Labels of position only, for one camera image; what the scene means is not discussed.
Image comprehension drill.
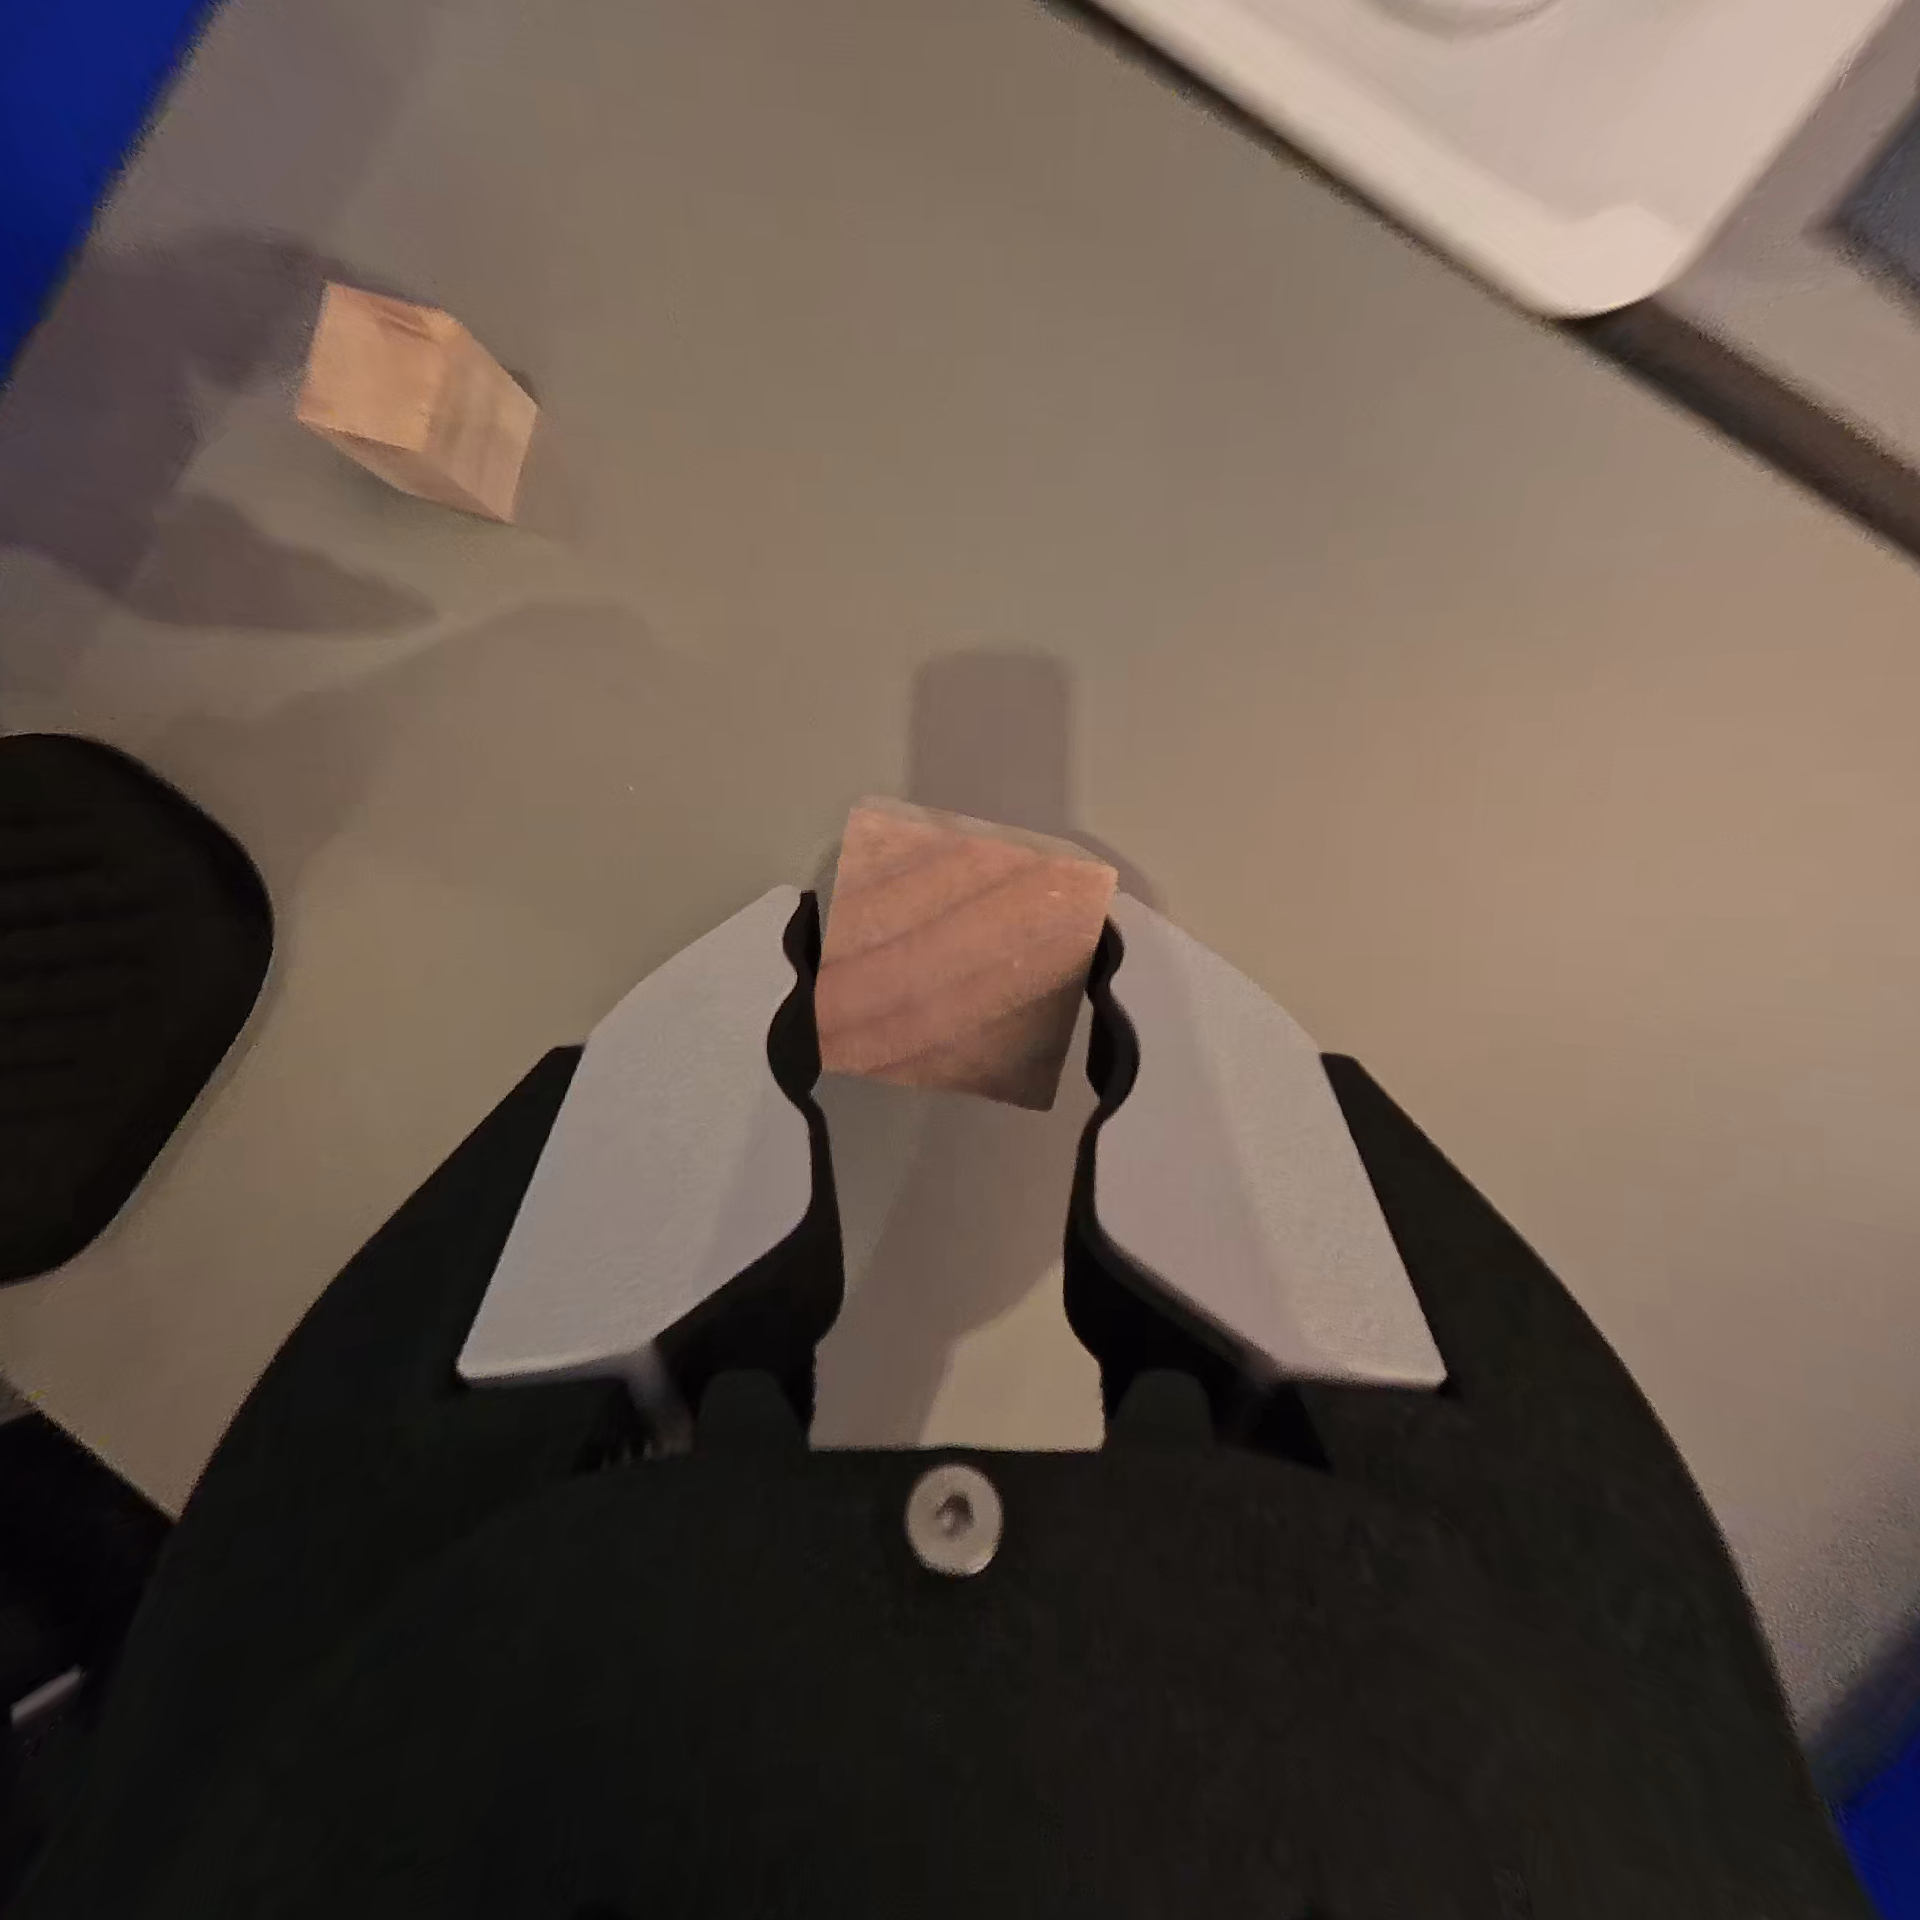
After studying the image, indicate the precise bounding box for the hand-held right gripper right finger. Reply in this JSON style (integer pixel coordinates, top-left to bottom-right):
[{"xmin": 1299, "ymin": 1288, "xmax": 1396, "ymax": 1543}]
[{"xmin": 1065, "ymin": 896, "xmax": 1449, "ymax": 1450}]

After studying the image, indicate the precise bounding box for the wooden cube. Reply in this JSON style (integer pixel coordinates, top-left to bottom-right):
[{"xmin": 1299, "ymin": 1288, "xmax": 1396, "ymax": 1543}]
[
  {"xmin": 295, "ymin": 282, "xmax": 540, "ymax": 523},
  {"xmin": 809, "ymin": 801, "xmax": 1119, "ymax": 1113}
]

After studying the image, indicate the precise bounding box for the black table cable hatch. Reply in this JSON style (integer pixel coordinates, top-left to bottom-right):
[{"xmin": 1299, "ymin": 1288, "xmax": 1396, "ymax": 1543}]
[{"xmin": 1807, "ymin": 129, "xmax": 1920, "ymax": 279}]

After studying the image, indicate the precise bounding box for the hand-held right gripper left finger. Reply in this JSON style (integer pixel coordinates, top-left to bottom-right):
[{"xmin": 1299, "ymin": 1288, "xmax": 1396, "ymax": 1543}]
[{"xmin": 454, "ymin": 886, "xmax": 846, "ymax": 1461}]

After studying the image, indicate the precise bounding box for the black mesh pad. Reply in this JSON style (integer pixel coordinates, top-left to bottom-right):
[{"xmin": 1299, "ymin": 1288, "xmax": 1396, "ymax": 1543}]
[{"xmin": 0, "ymin": 731, "xmax": 277, "ymax": 1289}]

